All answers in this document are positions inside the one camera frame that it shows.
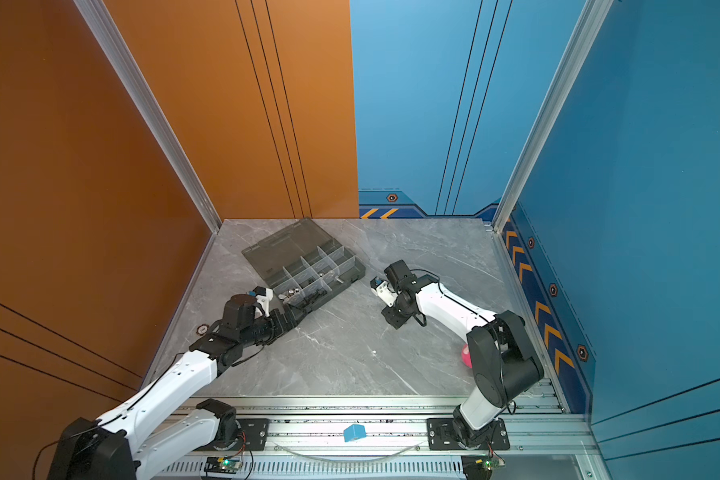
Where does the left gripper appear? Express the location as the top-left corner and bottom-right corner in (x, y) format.
(240, 303), (308, 351)

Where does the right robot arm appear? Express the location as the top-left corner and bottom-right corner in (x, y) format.
(370, 260), (545, 449)

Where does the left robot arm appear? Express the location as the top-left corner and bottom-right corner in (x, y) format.
(48, 291), (309, 479)

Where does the grey plastic organizer box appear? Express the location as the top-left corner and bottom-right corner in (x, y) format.
(242, 218), (366, 313)

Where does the plush doll toy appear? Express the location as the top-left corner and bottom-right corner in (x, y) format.
(461, 345), (472, 368)

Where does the left circuit board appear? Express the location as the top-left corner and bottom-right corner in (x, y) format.
(202, 456), (244, 478)

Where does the circuit board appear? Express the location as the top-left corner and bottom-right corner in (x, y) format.
(461, 456), (506, 480)
(202, 456), (244, 478)

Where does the right circuit board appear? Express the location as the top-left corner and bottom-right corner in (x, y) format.
(461, 456), (506, 480)

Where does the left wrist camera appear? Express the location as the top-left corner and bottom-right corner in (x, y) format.
(248, 286), (274, 317)

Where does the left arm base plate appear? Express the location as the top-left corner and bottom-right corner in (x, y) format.
(211, 418), (270, 453)

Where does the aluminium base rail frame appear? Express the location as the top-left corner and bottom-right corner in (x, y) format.
(83, 394), (613, 480)

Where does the blue block on rail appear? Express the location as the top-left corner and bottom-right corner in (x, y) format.
(343, 423), (367, 443)

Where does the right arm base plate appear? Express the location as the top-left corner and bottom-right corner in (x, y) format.
(426, 417), (511, 451)

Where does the left aluminium corner post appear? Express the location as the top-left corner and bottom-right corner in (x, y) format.
(74, 0), (222, 234)

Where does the aluminium corner post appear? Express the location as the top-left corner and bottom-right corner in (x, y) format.
(74, 0), (222, 234)
(492, 0), (613, 234)

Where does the right aluminium corner post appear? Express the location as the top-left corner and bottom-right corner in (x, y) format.
(492, 0), (613, 234)

